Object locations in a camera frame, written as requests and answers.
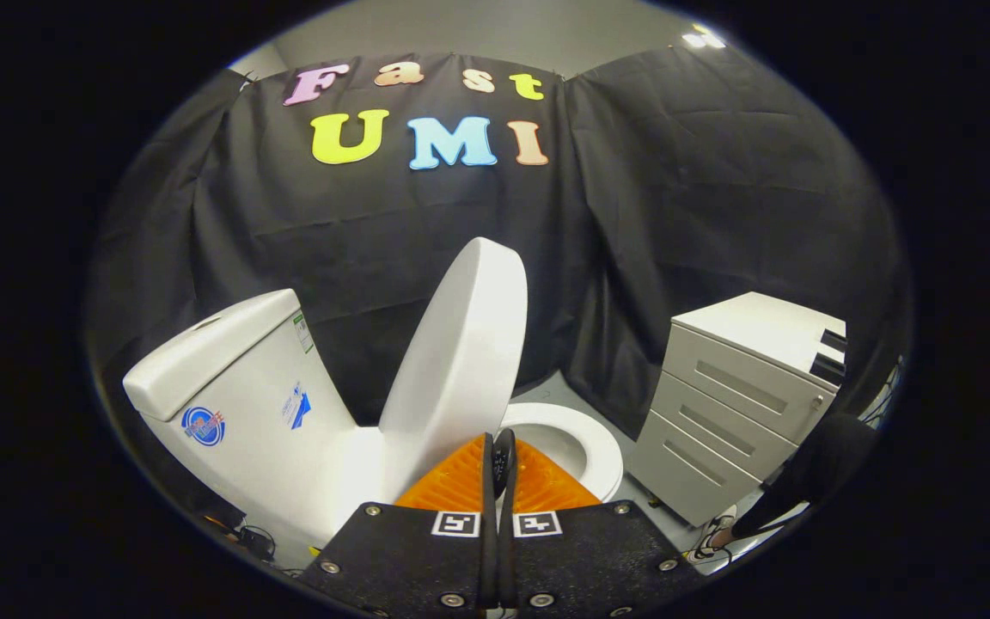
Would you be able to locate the white toilet seat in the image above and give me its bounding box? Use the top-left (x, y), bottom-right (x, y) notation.
top-left (499, 402), bottom-right (625, 504)

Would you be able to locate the white toilet lid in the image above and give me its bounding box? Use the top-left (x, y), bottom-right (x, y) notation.
top-left (377, 237), bottom-right (529, 504)

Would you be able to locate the white ceramic toilet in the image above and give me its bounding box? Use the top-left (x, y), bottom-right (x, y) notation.
top-left (123, 289), bottom-right (625, 573)

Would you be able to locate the person's leg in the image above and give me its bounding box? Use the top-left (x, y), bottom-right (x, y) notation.
top-left (731, 413), bottom-right (878, 541)

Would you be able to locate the tangle of cables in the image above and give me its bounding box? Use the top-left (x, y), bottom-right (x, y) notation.
top-left (203, 513), bottom-right (278, 561)

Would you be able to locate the white drawer cabinet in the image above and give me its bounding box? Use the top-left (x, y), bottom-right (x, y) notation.
top-left (624, 292), bottom-right (848, 527)

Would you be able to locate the person's shoe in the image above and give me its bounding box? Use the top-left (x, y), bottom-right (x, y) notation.
top-left (686, 506), bottom-right (741, 564)

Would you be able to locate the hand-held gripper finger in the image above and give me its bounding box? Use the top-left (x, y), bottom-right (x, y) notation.
top-left (493, 427), bottom-right (708, 616)
top-left (300, 432), bottom-right (498, 615)

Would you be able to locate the black backdrop cloth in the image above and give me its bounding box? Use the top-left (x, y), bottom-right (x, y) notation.
top-left (87, 47), bottom-right (904, 517)

